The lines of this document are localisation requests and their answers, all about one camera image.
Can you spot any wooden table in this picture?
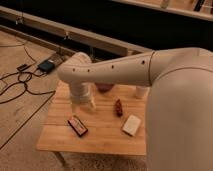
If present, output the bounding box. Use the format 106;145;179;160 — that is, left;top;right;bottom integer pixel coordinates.
37;82;147;155

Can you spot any metal table leg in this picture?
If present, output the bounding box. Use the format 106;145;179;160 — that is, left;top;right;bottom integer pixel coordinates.
53;152;68;169

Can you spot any black red flat box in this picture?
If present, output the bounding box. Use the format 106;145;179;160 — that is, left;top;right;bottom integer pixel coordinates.
67;116;88;137

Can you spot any white rectangular sponge block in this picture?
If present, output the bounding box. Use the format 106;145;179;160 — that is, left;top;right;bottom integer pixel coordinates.
122;115;141;136

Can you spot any black floor cable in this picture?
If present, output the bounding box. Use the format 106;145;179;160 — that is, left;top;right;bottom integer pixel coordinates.
0;45;56;105

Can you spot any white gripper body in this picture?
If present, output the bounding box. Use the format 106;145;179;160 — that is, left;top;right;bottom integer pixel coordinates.
69;83;92;104

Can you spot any dark blue power box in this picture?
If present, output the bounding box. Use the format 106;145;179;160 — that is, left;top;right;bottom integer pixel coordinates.
38;60;55;73

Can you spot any small black adapter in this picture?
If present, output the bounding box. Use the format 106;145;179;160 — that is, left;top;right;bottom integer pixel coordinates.
17;64;29;72

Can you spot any dark red ceramic bowl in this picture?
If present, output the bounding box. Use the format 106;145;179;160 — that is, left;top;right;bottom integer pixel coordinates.
96;83;114;93

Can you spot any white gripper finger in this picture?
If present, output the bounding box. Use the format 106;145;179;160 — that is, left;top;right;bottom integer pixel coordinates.
88;100;96;111
71;103;77;113

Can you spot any small red brown snack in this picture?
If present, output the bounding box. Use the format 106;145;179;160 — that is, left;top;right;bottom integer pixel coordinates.
115;99;123;117

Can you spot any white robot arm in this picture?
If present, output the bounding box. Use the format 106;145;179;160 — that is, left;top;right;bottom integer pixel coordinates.
58;48;213;171

